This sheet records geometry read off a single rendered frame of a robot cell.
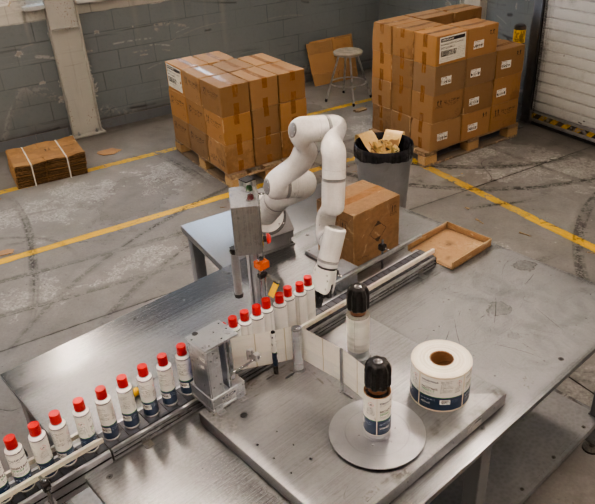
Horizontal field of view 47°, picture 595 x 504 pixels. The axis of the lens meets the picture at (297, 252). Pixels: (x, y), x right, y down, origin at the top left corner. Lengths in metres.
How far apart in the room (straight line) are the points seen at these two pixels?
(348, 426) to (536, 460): 1.14
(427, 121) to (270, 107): 1.37
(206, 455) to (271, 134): 4.07
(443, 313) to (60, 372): 1.53
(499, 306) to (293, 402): 1.03
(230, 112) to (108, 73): 2.29
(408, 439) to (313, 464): 0.31
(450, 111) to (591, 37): 1.43
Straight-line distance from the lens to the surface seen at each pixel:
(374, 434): 2.21
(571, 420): 3.40
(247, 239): 2.36
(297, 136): 2.61
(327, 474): 2.15
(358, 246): 3.07
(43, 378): 2.78
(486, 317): 2.88
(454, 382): 2.28
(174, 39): 7.89
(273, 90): 5.90
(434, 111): 6.09
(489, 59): 6.42
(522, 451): 3.21
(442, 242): 3.36
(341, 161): 2.52
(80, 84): 7.60
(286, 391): 2.42
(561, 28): 7.01
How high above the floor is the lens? 2.49
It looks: 30 degrees down
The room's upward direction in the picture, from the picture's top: 3 degrees counter-clockwise
